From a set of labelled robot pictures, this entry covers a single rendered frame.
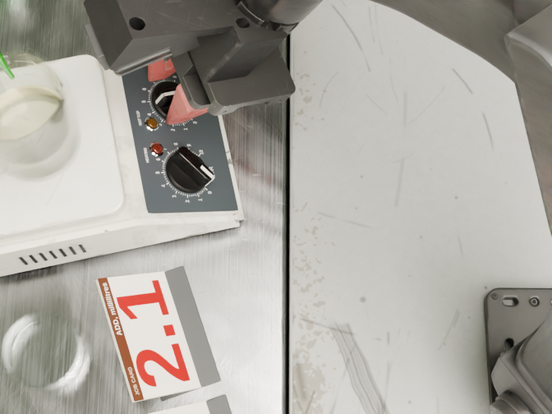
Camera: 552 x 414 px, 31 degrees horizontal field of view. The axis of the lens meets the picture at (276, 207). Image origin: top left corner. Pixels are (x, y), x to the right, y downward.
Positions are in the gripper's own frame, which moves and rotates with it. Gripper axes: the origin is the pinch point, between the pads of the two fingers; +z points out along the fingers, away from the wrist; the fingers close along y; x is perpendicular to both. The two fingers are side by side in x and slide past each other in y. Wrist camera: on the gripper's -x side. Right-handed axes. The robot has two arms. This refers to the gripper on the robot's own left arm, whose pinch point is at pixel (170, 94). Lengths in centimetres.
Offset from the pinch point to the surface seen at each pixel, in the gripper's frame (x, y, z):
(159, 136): -1.3, 2.5, 1.4
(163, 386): -6.0, 18.9, 5.8
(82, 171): -8.0, 3.7, 1.5
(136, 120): -2.5, 0.9, 1.4
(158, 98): -0.9, 0.0, 0.3
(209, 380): -2.4, 19.6, 5.9
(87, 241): -7.8, 7.7, 5.0
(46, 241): -10.6, 6.9, 5.2
